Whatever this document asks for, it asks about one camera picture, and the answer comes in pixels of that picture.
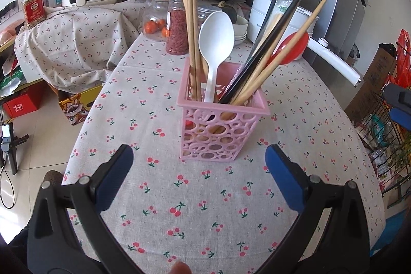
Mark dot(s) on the green tissue pack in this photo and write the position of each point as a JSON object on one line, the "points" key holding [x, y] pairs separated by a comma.
{"points": [[11, 79]]}

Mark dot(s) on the dark green pumpkin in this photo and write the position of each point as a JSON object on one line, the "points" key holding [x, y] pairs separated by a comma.
{"points": [[229, 15]]}

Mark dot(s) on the person's dark clothing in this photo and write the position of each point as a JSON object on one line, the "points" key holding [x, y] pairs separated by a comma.
{"points": [[17, 238]]}

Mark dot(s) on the jar of red goji berries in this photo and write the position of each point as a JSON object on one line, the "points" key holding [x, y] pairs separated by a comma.
{"points": [[176, 30]]}

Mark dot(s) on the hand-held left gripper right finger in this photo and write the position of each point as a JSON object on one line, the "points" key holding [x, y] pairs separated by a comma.
{"points": [[282, 174]]}

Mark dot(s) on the silver refrigerator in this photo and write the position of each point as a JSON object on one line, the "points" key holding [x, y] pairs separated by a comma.
{"points": [[337, 4]]}

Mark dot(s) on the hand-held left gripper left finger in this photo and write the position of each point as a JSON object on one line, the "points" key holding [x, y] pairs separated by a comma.
{"points": [[119, 165]]}

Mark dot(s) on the red label jar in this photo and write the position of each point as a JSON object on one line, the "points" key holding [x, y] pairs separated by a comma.
{"points": [[33, 10]]}

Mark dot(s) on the jar of brown nuts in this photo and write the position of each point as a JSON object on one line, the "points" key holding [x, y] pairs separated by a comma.
{"points": [[205, 12]]}

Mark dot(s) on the bunch of bamboo chopsticks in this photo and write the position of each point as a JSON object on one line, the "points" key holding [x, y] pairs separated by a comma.
{"points": [[189, 20]]}

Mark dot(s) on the yellow cartoon box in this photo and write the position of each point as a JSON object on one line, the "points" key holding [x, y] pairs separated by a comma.
{"points": [[80, 107]]}

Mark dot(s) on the pink cloth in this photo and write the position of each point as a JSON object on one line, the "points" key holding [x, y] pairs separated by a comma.
{"points": [[11, 31]]}

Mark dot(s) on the cherry print cover cloth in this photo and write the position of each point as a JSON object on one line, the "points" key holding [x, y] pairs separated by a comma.
{"points": [[70, 43]]}

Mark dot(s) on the clear jar of small fruits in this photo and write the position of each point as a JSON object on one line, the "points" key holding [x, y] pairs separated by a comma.
{"points": [[154, 14]]}

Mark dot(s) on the wall power strip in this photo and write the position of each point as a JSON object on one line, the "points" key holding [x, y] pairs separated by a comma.
{"points": [[8, 12]]}

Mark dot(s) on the white plastic spoon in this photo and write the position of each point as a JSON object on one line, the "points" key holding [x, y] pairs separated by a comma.
{"points": [[215, 36]]}

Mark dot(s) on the pink perforated utensil basket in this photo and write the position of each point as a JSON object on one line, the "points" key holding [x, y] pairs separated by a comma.
{"points": [[208, 139]]}

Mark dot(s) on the cherry print tablecloth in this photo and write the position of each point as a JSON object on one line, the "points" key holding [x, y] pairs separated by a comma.
{"points": [[192, 216]]}

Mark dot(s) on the light bamboo chopstick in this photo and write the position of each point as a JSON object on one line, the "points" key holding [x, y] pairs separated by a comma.
{"points": [[301, 26]]}

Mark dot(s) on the red shopping bag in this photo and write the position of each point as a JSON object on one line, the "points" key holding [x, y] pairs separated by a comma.
{"points": [[401, 62]]}

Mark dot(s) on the phone on small tripod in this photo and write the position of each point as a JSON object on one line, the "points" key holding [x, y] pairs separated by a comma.
{"points": [[7, 139]]}

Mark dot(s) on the white electric cooking pot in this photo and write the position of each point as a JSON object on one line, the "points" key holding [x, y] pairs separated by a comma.
{"points": [[260, 20]]}

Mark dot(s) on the person's left hand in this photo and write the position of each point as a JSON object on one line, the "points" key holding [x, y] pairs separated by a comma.
{"points": [[180, 268]]}

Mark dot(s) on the red plastic spoon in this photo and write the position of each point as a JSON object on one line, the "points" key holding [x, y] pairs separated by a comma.
{"points": [[290, 49]]}

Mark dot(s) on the red box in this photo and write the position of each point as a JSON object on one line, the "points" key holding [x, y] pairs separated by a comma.
{"points": [[22, 104]]}

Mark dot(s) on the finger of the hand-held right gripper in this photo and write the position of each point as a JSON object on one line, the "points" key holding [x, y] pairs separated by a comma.
{"points": [[393, 93], [402, 119]]}

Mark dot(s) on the pile of snack packets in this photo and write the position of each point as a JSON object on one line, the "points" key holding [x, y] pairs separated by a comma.
{"points": [[382, 132]]}

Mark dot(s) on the stack of white bowls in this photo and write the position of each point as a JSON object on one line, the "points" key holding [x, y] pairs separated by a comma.
{"points": [[240, 33]]}

